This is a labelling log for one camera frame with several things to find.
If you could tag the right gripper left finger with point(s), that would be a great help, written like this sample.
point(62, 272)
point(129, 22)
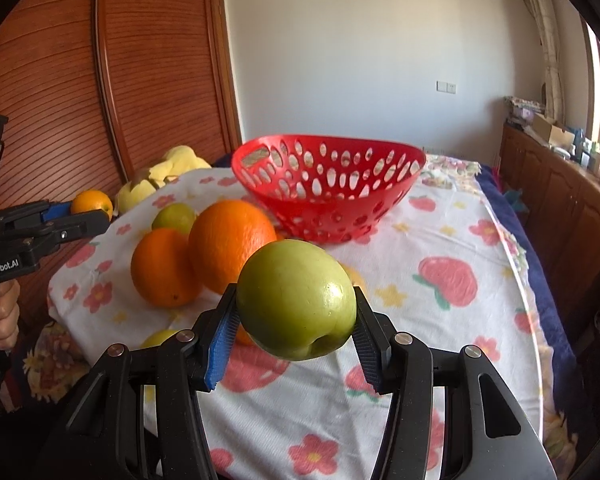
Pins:
point(136, 415)

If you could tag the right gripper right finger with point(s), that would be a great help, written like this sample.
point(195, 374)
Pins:
point(486, 433)

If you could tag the small orange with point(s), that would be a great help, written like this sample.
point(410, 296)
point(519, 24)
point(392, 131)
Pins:
point(90, 200)

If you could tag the large orange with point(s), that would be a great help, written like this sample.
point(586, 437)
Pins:
point(223, 237)

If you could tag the green apple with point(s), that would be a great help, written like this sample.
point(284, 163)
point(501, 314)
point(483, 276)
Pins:
point(295, 301)

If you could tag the person's left hand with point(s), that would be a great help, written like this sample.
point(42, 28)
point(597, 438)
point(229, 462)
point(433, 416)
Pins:
point(9, 314)

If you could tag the yellow lemon under gripper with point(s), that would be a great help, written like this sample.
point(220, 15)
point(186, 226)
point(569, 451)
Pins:
point(158, 338)

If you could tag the dark blue blanket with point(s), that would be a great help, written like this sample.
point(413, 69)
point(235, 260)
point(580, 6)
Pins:
point(567, 389)

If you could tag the floral bed quilt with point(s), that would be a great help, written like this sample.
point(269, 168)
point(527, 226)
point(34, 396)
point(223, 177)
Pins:
point(54, 365)

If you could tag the smaller orange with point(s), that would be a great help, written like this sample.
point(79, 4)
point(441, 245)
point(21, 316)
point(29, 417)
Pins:
point(161, 271)

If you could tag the green lime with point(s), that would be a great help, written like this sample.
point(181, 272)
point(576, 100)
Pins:
point(177, 216)

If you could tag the yellow Pikachu plush toy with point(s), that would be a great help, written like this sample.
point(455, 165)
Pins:
point(147, 181)

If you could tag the wooden wardrobe door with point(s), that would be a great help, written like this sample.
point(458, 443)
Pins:
point(93, 91)

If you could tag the wooden sideboard cabinet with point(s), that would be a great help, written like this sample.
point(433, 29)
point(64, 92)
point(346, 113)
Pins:
point(563, 224)

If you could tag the red perforated plastic basket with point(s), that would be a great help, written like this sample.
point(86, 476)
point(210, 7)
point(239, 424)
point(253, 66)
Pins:
point(327, 189)

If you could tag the cardboard box on cabinet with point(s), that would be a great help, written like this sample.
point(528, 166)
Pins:
point(548, 131)

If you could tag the patterned curtain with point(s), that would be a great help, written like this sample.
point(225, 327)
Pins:
point(545, 19)

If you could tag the white wall switch plate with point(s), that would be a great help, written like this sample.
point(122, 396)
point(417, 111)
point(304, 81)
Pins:
point(446, 87)

